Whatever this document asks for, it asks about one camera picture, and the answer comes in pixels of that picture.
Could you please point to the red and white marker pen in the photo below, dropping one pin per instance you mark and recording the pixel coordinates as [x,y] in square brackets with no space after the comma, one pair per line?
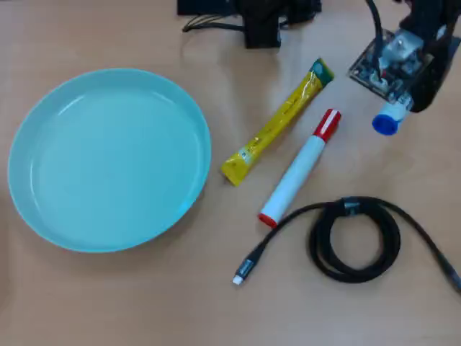
[299,169]

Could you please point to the yellow stick sachet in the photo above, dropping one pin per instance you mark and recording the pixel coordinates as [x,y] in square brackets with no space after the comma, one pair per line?
[284,115]

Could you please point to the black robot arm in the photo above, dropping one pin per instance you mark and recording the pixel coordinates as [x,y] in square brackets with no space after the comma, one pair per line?
[432,4]

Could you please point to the light blue round plate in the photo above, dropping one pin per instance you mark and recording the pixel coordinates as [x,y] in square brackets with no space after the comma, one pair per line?
[108,162]

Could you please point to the blue and white marker pen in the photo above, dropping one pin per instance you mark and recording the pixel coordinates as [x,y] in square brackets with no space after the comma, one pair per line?
[385,122]

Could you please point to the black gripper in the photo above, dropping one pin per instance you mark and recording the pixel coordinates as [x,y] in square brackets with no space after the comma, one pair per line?
[428,25]

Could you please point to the wrist camera board with bracket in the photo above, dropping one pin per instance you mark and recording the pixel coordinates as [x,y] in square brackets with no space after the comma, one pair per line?
[389,68]

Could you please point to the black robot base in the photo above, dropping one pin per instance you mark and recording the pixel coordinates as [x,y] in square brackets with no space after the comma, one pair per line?
[261,25]

